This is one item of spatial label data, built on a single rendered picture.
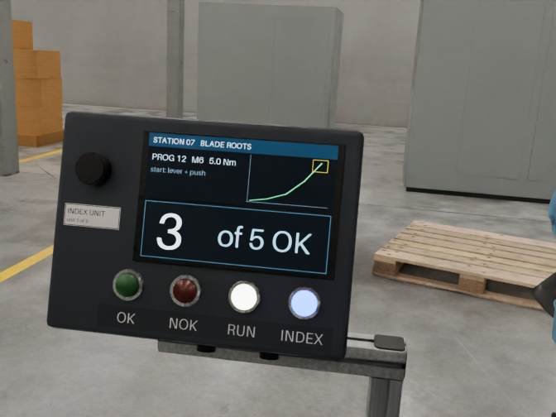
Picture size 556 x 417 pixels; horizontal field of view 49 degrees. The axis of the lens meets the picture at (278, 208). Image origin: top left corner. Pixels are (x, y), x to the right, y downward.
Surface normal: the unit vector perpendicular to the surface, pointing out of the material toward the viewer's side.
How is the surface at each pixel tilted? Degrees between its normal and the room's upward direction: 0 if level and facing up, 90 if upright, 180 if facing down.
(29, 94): 90
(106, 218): 75
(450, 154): 90
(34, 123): 90
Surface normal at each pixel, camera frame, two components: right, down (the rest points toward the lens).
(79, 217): -0.12, -0.03
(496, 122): -0.19, 0.23
